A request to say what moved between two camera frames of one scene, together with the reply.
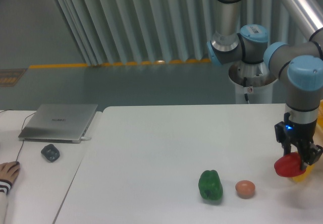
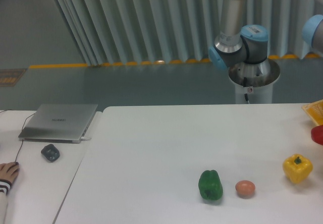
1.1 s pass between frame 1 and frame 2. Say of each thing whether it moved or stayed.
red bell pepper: moved
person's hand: stayed
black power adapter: stayed
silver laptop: stayed
